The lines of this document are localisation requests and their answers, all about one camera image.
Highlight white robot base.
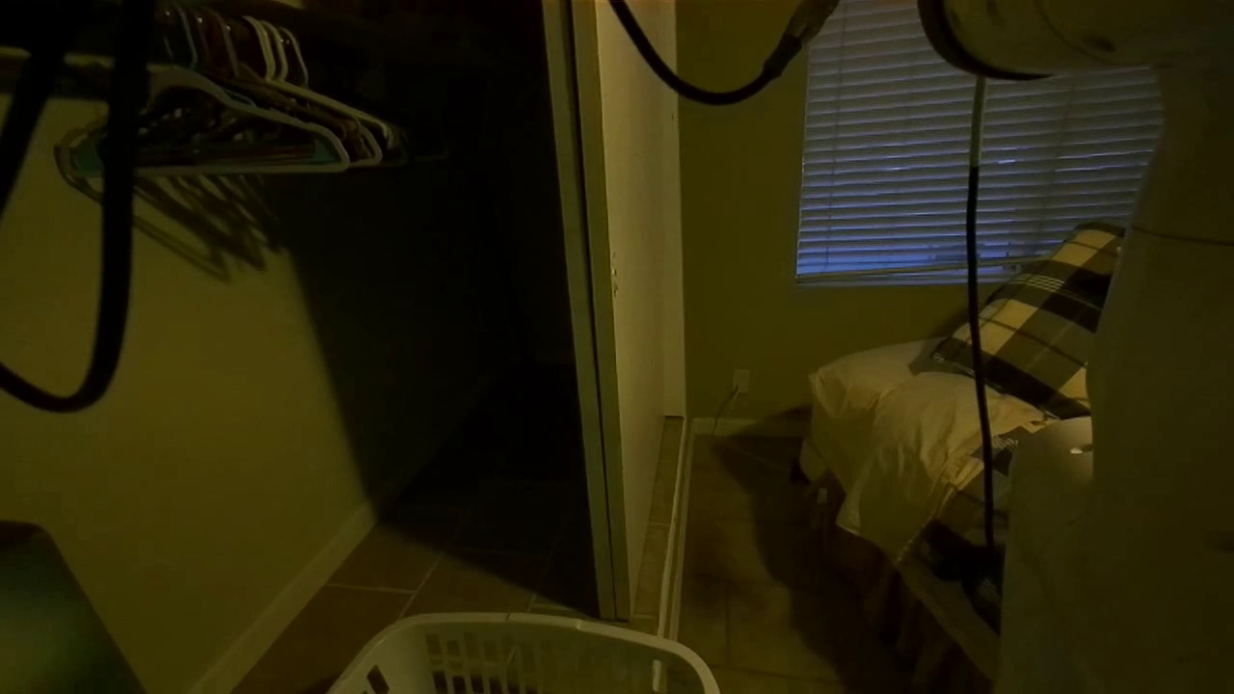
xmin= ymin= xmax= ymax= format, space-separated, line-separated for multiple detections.
xmin=994 ymin=56 xmax=1234 ymax=694

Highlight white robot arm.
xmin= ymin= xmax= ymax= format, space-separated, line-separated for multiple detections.
xmin=919 ymin=0 xmax=1234 ymax=82

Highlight bed with white sheet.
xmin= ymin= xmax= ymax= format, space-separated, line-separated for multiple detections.
xmin=799 ymin=344 xmax=1092 ymax=688

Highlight window blinds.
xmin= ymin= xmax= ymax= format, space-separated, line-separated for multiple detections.
xmin=795 ymin=0 xmax=1161 ymax=286

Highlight white laundry basket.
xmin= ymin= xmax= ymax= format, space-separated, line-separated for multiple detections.
xmin=327 ymin=613 xmax=721 ymax=694

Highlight plaid pillow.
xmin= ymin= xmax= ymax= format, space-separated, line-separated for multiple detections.
xmin=922 ymin=222 xmax=1120 ymax=417

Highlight white plastic hangers bundle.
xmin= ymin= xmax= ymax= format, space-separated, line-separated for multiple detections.
xmin=149 ymin=0 xmax=404 ymax=172

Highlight teal plastic hanger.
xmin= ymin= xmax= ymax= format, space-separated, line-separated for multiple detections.
xmin=134 ymin=82 xmax=358 ymax=172

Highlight white closet door frame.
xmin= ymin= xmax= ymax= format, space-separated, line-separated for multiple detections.
xmin=544 ymin=0 xmax=688 ymax=637

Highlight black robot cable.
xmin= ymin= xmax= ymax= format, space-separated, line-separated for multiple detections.
xmin=958 ymin=73 xmax=1002 ymax=555

